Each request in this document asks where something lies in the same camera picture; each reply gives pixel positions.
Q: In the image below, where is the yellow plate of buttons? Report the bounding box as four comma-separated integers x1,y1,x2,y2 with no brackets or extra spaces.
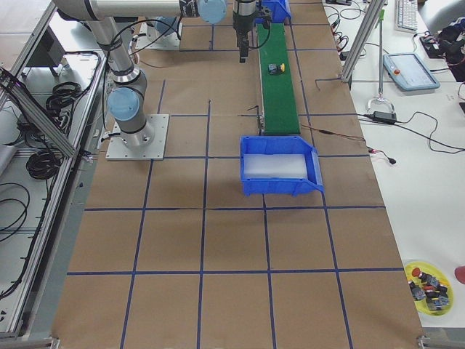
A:
404,261,454,316

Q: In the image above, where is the white keyboard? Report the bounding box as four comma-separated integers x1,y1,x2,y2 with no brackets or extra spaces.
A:
395,0,418,33

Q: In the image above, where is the teach pendant tablet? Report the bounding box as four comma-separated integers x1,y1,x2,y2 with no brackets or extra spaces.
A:
383,52,440,92

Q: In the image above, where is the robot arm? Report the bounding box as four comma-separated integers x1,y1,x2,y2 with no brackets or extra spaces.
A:
54,1,227,148
146,17,182,50

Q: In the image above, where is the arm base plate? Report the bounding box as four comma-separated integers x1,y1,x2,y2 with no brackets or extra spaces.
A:
135,33,180,51
106,114,169,161

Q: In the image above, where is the black power adapter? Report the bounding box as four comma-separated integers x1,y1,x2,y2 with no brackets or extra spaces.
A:
373,111,397,124

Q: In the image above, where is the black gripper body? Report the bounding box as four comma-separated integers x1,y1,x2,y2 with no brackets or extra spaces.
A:
232,14,254,46

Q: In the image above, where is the blue destination bin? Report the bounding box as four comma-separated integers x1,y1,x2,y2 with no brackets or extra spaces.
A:
240,136,324,196

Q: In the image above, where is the yellow mushroom push button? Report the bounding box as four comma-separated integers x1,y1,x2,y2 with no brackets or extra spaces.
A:
268,63,286,75

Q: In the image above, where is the red black wire pair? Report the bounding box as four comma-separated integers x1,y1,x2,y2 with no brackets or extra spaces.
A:
299,123,397,167

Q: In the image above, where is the blue bin with buttons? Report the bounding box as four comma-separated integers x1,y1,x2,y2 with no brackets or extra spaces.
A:
262,0,292,23

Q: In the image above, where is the green conveyor belt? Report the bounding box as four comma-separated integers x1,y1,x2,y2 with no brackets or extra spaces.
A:
258,23,300,135

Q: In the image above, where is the aluminium frame post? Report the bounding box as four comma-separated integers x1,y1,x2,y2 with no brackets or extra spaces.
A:
340,0,384,82

